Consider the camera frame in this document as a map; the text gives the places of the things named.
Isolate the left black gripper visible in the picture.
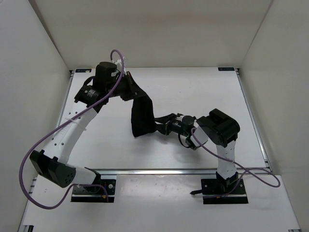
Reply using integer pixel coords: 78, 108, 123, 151
111, 68, 149, 98

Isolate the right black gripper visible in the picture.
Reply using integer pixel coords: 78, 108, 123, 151
152, 114, 188, 137

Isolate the black skirt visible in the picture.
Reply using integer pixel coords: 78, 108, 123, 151
131, 94, 156, 138

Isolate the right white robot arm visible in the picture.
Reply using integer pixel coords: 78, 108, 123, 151
154, 108, 240, 194

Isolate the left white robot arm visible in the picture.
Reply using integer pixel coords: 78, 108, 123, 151
29, 70, 156, 192

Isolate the left blue label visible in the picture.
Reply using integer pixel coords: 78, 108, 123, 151
75, 69, 92, 73

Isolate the blue label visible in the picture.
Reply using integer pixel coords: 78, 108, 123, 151
75, 69, 92, 73
218, 67, 235, 72

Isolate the right blue label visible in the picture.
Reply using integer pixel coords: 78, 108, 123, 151
218, 67, 235, 72

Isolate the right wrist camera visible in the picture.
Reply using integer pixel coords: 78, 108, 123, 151
182, 116, 196, 127

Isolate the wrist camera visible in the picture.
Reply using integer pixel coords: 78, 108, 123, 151
93, 61, 117, 91
182, 116, 196, 127

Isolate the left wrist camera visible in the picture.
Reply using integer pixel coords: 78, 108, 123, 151
93, 61, 117, 91

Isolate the aluminium rail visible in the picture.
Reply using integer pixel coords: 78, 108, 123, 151
95, 168, 216, 175

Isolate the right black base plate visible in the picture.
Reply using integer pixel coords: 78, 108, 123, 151
190, 179, 249, 204

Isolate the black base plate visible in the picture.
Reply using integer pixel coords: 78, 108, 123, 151
190, 179, 249, 204
71, 177, 116, 203

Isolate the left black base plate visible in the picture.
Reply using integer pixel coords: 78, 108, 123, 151
71, 177, 116, 203

